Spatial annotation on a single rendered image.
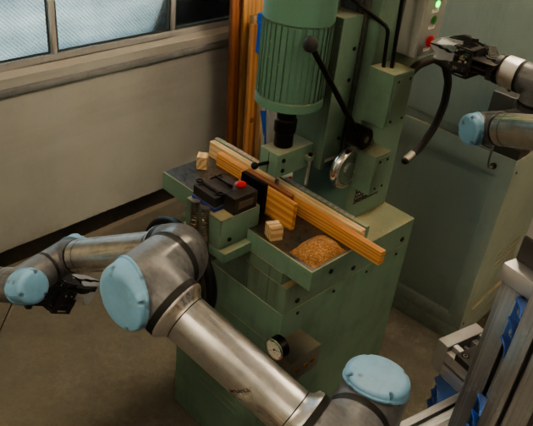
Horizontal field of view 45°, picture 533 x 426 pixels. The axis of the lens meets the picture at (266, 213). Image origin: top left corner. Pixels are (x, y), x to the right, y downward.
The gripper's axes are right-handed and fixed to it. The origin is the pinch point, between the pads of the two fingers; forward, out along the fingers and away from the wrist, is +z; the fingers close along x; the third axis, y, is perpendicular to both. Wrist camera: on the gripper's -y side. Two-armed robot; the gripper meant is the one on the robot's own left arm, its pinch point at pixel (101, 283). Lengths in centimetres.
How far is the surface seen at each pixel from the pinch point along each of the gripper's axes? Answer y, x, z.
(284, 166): -46, 14, 29
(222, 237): -24.4, 17.1, 14.8
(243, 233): -26.3, 17.1, 21.9
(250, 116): -50, -93, 134
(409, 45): -88, 26, 38
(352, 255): -34, 40, 37
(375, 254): -38, 47, 35
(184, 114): -35, -120, 120
